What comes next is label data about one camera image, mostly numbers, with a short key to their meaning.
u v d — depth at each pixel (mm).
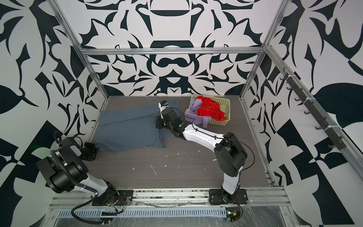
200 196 760
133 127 1044
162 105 743
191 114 1000
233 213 713
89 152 785
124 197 741
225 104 1119
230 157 468
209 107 993
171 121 647
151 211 713
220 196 743
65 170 415
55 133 724
